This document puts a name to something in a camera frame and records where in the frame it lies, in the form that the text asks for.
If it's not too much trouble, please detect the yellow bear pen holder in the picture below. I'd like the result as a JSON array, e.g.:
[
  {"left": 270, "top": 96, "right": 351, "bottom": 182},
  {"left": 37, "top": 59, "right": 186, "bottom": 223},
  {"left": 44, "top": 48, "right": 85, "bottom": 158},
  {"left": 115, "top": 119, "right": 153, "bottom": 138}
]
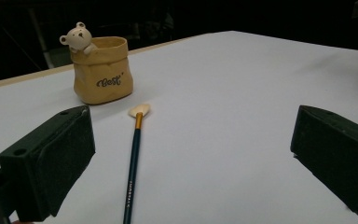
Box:
[{"left": 59, "top": 21, "right": 134, "bottom": 105}]

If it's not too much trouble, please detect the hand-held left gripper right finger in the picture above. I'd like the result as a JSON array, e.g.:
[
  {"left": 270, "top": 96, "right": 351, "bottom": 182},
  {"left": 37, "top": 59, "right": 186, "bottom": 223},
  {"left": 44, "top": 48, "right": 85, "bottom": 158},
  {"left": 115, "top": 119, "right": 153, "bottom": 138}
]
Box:
[{"left": 290, "top": 105, "right": 358, "bottom": 221}]

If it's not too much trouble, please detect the makeup brush with dark handle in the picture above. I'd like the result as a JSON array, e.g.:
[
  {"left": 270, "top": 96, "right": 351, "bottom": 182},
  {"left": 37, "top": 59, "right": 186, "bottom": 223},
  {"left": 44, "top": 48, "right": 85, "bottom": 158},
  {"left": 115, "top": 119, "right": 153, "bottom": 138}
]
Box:
[{"left": 122, "top": 103, "right": 152, "bottom": 224}]

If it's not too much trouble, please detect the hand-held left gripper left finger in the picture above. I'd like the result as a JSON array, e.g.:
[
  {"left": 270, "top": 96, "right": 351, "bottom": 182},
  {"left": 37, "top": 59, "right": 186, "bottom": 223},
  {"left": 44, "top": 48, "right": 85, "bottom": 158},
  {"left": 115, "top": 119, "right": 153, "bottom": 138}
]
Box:
[{"left": 0, "top": 105, "right": 96, "bottom": 223}]

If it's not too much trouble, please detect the metal stand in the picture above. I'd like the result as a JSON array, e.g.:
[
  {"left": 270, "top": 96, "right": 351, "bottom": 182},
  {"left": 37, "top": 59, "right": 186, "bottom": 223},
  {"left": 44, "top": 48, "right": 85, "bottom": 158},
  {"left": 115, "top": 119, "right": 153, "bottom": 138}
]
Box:
[{"left": 27, "top": 8, "right": 55, "bottom": 69}]

